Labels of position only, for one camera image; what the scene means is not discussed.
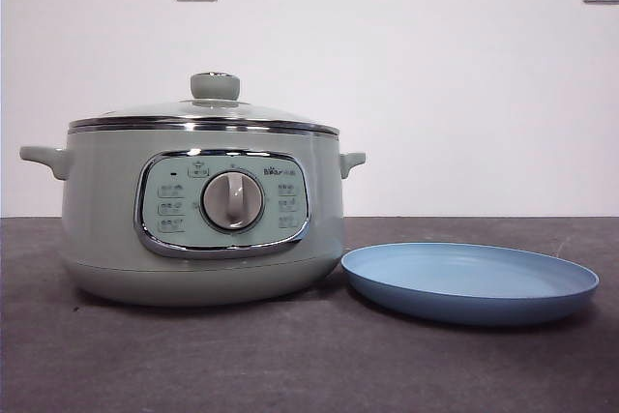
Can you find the pale green electric steamer pot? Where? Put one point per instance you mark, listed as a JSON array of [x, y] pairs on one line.
[[106, 219]]

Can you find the glass lid with green knob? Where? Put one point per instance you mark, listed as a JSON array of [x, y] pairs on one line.
[[215, 86]]

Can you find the blue round plate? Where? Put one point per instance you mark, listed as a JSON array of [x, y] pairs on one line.
[[464, 282]]

